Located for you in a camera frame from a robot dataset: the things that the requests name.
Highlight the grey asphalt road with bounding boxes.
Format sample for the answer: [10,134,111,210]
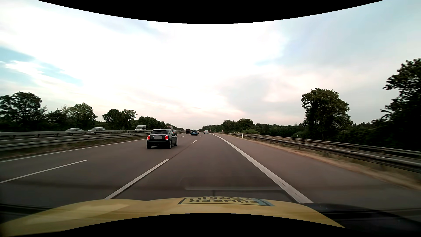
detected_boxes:
[0,132,421,211]

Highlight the road markings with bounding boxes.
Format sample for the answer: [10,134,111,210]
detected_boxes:
[0,133,313,204]

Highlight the metal guard rail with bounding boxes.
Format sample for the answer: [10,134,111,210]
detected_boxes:
[220,132,421,174]
[0,130,186,152]

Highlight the row of trees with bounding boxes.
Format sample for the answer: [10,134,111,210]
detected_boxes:
[201,58,421,152]
[0,92,184,133]

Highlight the car's own bonnet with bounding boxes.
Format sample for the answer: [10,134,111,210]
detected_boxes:
[0,196,421,237]

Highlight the black small car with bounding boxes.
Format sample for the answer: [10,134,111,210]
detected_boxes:
[146,129,178,149]

